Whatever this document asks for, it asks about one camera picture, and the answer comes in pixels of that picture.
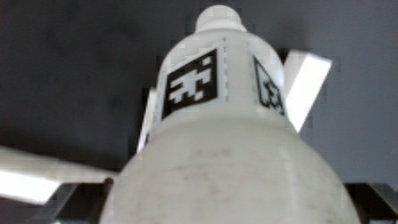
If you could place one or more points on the white lamp bulb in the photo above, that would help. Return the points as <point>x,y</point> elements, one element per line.
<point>226,171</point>

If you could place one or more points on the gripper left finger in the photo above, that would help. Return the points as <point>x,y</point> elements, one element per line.
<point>75,204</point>

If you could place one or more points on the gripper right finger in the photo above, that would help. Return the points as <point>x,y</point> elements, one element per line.
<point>375,201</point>

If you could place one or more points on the white marker sheet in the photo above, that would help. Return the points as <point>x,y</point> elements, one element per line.
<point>306,70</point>

